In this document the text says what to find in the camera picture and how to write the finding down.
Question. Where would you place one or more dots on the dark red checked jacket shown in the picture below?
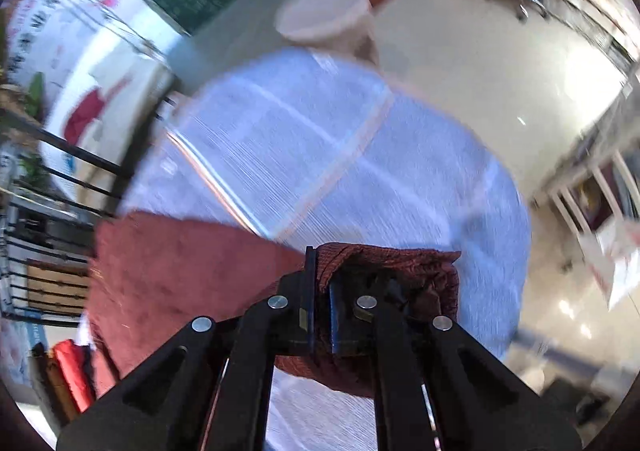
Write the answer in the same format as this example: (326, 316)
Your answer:
(175, 271)

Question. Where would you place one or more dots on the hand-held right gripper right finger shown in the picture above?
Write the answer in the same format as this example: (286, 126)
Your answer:
(340, 323)

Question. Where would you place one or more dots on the black metal bed frame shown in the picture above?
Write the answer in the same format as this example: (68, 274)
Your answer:
(75, 156)

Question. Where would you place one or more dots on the orange-red folded garment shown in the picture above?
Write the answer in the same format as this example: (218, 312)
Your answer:
(72, 373)

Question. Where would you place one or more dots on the wooden panel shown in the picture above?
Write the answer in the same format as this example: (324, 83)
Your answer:
(57, 288)

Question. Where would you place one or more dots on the white shelf unit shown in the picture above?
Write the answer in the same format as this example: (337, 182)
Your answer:
(600, 171)

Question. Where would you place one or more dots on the blue checked bed sheet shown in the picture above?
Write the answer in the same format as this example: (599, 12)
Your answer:
(325, 146)

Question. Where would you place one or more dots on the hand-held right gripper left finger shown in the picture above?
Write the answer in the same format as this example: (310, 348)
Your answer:
(307, 316)

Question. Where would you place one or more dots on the white and red wall poster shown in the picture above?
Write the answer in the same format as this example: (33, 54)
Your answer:
(65, 31)

